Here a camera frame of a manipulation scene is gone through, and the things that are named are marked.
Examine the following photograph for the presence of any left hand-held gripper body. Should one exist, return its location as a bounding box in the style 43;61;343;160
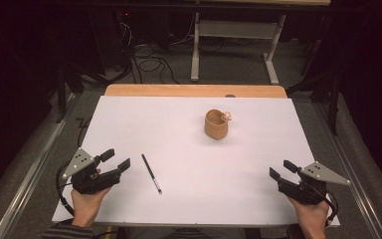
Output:
62;147;122;195

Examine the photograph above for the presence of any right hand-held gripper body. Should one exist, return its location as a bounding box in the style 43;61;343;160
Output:
278;161;351;206

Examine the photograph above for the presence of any black pen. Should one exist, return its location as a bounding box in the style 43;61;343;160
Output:
141;153;163;195

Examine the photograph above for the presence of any tan cup with small figure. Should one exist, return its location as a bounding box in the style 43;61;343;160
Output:
204;109;233;140

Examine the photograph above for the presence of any person's left hand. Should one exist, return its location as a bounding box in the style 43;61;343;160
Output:
70;167;112;229

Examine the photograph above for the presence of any person's right hand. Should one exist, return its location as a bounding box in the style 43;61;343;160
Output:
286;195;331;239

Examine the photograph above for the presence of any black stand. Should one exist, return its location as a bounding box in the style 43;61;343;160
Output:
286;13;342;136
55;61;85;124

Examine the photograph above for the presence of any light wooden table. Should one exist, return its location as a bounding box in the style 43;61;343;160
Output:
103;84;288;100

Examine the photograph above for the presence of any dark device with red light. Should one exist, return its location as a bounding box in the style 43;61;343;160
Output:
113;9;170;48

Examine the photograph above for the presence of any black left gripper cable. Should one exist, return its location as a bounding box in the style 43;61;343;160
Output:
55;160;76;217

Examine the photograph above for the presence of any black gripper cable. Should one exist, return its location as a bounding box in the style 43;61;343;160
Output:
306;183;340;227
55;160;76;217

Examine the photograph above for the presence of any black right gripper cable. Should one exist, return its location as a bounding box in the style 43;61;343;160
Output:
306;183;340;227

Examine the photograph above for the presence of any thin black floor cable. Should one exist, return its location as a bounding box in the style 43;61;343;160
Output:
75;117;93;147

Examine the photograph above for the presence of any aluminium floor rail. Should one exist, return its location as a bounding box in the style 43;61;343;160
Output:
313;99;382;239
0;94;78;239

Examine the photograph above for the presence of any black floor cable tangle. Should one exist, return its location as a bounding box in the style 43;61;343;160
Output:
130;43;182;86

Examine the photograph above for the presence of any white cable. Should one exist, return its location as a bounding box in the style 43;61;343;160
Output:
118;20;134;48

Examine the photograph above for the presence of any white metal frame desk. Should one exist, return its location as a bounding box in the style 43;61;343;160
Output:
190;0;331;86

